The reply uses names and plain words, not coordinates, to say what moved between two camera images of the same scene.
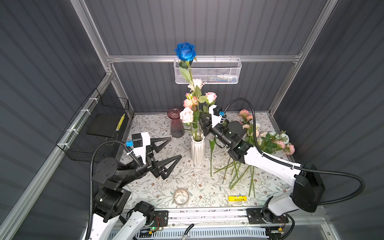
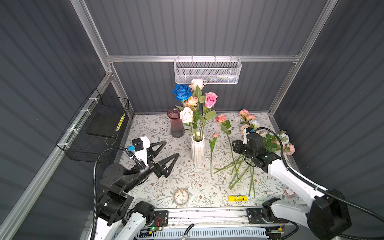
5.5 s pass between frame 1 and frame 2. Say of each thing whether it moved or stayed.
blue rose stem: moved
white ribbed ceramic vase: stayed
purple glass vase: stayed
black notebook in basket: stayed
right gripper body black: moved
